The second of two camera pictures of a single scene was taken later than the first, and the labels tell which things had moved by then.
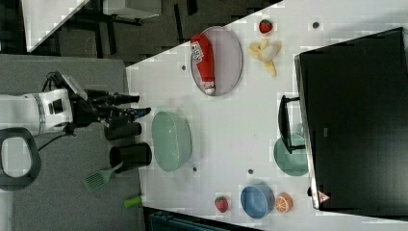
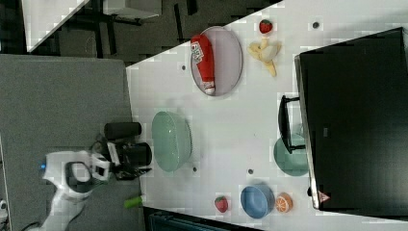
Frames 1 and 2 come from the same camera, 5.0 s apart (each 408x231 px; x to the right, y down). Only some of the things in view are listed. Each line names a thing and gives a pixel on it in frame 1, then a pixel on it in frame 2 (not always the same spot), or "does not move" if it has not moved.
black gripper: x=92 y=106 -> x=123 y=156
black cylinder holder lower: x=132 y=155 does not move
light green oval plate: x=171 y=141 does not move
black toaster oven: x=351 y=118 does not move
